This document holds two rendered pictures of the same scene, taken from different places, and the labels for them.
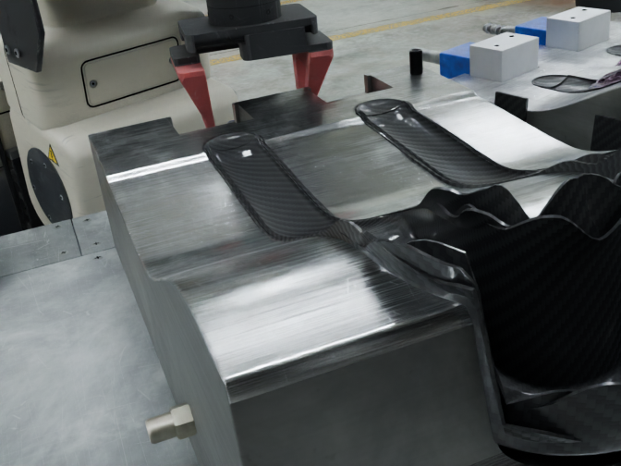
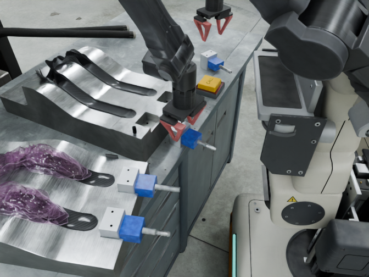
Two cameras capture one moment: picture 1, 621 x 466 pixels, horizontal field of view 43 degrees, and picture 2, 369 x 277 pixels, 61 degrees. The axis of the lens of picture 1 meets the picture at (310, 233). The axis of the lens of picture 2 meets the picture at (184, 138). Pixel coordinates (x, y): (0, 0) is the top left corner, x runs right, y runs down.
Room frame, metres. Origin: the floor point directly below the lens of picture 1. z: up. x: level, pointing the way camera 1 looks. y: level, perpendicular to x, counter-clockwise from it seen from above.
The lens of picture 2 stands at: (1.07, -0.41, 1.40)
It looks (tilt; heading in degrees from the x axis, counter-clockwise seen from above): 43 degrees down; 135
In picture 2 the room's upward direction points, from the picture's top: straight up
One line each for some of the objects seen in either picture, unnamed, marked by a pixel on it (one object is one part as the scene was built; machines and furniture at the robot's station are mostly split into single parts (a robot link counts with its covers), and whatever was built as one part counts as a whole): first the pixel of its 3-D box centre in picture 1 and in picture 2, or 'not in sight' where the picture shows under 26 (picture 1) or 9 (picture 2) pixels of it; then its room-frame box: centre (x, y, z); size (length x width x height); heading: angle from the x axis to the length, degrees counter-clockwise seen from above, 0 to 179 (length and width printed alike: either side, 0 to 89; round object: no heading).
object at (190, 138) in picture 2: not in sight; (194, 139); (0.67, 0.04, 0.83); 0.13 x 0.05 x 0.05; 11
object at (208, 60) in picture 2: not in sight; (217, 65); (0.46, 0.38, 0.83); 0.13 x 0.05 x 0.05; 175
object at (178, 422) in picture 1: (170, 424); not in sight; (0.28, 0.07, 0.84); 0.02 x 0.01 x 0.02; 109
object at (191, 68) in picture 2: not in sight; (182, 74); (0.63, 0.03, 1.02); 0.07 x 0.06 x 0.07; 13
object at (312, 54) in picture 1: (284, 79); (178, 124); (0.64, 0.01, 0.88); 0.07 x 0.07 x 0.09; 11
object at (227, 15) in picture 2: not in sight; (218, 22); (0.42, 0.41, 0.96); 0.07 x 0.07 x 0.09; 85
